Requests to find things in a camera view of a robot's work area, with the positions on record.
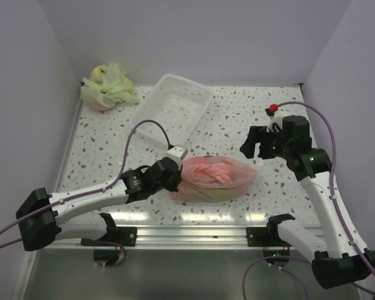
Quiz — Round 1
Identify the aluminium mounting rail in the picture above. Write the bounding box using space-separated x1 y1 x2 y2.
49 225 282 249

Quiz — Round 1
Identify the white plastic basket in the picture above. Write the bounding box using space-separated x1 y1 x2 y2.
131 74 213 144

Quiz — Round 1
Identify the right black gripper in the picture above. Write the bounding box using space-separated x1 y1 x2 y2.
239 126 291 159

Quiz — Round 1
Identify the green plastic bag with fruit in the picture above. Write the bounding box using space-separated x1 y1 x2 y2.
80 62 140 112

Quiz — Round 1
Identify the black base bracket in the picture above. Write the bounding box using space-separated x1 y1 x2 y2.
81 227 138 247
246 227 289 248

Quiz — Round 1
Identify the pink plastic bag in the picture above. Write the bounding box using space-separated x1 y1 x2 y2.
169 156 259 203

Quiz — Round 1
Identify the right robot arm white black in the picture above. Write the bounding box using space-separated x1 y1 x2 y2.
240 116 375 289

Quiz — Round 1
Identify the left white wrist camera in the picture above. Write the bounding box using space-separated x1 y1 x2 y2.
166 145 188 166

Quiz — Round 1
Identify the left black base bracket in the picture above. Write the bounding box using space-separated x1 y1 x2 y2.
81 227 138 247

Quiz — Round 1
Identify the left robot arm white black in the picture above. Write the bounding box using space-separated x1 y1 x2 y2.
16 157 183 251

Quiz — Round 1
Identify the right black base bracket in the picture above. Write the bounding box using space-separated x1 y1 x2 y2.
246 227 289 248

